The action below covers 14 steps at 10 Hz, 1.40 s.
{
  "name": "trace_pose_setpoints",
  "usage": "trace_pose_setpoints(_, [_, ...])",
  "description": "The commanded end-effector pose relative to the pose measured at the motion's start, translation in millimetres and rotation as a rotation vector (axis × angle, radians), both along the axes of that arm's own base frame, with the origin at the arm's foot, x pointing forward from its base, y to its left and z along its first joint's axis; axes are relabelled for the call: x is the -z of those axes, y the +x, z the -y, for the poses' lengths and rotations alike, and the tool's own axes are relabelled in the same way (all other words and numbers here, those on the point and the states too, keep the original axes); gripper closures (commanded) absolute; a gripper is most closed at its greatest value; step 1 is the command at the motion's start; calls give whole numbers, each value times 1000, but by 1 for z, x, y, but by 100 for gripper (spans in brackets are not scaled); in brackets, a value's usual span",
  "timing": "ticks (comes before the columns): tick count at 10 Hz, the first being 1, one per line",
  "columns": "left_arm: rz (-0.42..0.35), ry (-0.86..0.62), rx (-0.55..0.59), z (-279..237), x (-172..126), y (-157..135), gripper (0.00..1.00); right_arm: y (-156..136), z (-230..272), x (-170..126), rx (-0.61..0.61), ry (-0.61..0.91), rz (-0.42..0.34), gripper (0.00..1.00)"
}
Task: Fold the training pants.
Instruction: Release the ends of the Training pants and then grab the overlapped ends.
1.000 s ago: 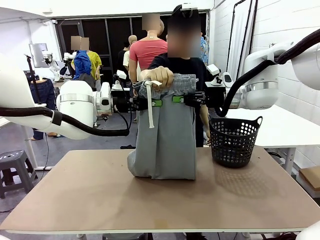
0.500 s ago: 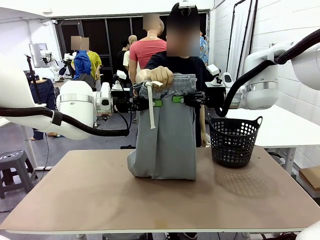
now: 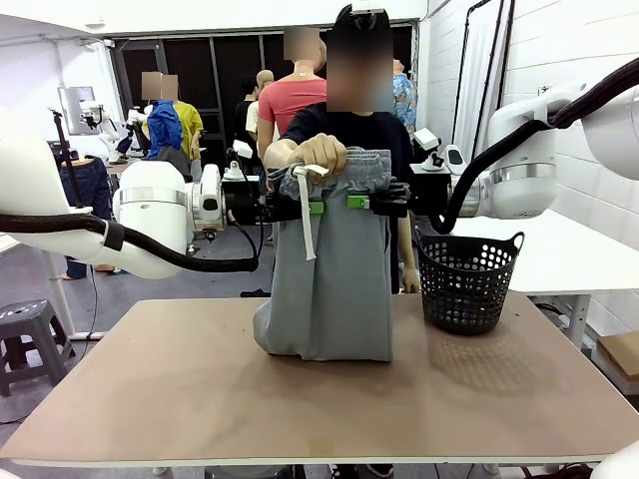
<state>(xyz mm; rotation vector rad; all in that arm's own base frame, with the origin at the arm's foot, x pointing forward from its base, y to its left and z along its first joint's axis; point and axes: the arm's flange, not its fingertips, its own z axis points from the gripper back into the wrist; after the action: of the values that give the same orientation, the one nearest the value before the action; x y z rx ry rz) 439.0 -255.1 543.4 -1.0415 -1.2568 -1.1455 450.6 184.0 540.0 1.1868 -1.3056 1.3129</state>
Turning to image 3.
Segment standing person in black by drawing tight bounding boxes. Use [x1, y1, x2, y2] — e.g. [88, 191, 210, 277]
[234, 77, 261, 156]

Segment person's right forearm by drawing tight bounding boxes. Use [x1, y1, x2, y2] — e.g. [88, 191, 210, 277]
[263, 138, 301, 170]

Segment grey plastic stool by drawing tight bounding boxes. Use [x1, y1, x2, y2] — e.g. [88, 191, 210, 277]
[0, 297, 77, 398]

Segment person's right hand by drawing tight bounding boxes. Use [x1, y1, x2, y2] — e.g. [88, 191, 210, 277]
[291, 133, 349, 177]

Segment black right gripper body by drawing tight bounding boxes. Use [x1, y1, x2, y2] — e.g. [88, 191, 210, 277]
[394, 172, 453, 219]

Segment black pipe backdrop frame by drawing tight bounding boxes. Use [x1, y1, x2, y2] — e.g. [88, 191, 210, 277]
[462, 0, 516, 161]

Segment black tripod with camera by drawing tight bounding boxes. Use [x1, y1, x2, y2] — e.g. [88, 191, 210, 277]
[48, 108, 84, 209]

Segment black left arm cable sleeve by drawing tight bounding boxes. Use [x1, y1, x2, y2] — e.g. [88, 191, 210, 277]
[0, 213, 262, 274]

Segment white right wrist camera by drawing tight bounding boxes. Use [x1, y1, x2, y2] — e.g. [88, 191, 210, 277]
[411, 128, 442, 151]

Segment person's left hand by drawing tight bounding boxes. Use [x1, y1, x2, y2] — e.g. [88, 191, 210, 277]
[400, 265, 422, 295]

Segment white device on cap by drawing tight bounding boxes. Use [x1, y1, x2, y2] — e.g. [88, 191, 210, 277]
[350, 3, 386, 27]

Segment cardboard box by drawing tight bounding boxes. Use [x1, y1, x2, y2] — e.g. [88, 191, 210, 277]
[596, 330, 639, 396]

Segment person's left forearm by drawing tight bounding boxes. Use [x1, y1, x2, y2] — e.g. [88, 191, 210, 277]
[397, 215, 418, 270]

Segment white side table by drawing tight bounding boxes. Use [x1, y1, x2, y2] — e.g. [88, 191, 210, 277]
[0, 232, 106, 341]

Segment mannequin in floral shirt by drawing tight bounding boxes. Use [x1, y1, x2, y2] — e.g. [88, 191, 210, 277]
[391, 58, 418, 135]

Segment grey training pants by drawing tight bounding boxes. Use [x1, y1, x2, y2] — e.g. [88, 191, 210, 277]
[253, 146, 395, 363]

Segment person body black t-shirt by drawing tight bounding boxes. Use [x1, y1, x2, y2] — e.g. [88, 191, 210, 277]
[279, 29, 416, 295]

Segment black cap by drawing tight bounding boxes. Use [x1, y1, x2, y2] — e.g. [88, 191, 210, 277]
[332, 3, 394, 39]

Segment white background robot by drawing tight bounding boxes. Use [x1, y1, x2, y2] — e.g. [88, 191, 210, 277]
[78, 99, 122, 164]
[124, 107, 152, 154]

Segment white curtain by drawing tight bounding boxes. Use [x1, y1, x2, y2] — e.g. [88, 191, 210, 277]
[451, 0, 513, 161]

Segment black perforated plastic basket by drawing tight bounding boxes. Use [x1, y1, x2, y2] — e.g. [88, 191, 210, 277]
[416, 232, 526, 337]

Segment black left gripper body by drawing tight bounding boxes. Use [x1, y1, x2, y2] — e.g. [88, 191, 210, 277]
[233, 191, 277, 225]

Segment bald mannequin cream shirt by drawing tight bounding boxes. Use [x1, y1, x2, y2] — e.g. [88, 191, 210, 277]
[247, 69, 276, 146]

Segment grey wall board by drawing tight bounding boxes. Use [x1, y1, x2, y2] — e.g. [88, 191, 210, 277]
[57, 86, 96, 136]

